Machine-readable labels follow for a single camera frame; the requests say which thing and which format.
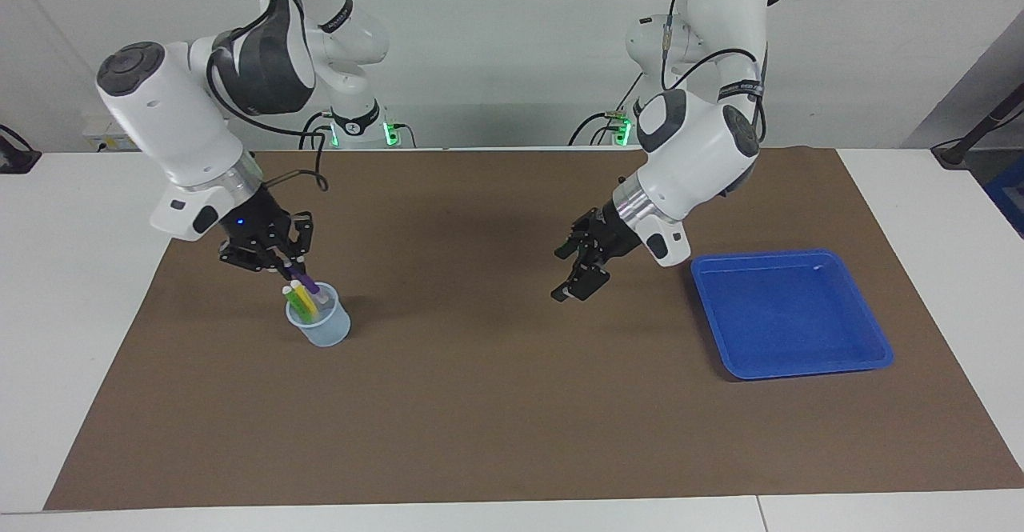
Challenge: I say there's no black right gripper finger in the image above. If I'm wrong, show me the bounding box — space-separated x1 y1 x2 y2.
219 240 295 283
280 212 315 275

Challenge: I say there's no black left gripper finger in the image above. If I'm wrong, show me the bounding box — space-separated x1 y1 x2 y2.
550 258 613 303
554 208 601 261

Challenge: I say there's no purple marker pen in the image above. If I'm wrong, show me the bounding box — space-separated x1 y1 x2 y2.
288 264 329 307

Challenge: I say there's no yellow marker pen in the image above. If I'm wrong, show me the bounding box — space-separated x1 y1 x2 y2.
290 279 319 317

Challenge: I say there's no translucent plastic cup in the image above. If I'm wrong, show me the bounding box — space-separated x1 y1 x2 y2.
286 282 352 348

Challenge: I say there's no brown table mat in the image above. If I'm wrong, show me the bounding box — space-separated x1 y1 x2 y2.
44 146 1024 511

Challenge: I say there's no blue plastic tray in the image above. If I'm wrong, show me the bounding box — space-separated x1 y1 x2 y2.
690 250 894 381

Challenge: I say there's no black stand pole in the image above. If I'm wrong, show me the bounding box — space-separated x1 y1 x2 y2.
932 84 1024 169

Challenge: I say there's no blue crate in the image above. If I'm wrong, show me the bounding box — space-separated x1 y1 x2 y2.
986 176 1024 237

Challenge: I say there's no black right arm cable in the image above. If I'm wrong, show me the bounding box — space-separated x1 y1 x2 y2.
204 0 330 193

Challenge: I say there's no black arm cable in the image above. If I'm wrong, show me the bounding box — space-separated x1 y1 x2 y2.
204 0 330 193
660 0 769 145

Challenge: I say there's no black base power cable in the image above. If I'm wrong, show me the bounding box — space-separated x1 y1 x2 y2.
568 72 645 146

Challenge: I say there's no white wall socket box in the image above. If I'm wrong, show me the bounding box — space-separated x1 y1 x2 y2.
82 116 141 153

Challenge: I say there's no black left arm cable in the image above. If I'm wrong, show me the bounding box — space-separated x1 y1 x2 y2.
660 0 769 145

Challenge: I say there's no black clamp mount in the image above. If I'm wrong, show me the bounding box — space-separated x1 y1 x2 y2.
0 124 42 174

